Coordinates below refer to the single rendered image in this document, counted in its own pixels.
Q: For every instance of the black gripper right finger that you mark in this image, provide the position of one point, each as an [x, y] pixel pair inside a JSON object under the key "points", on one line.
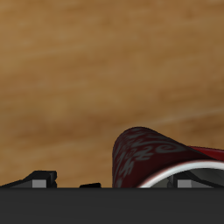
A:
{"points": [[189, 178]]}

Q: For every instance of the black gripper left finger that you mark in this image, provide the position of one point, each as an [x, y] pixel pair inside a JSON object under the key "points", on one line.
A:
{"points": [[40, 176]]}

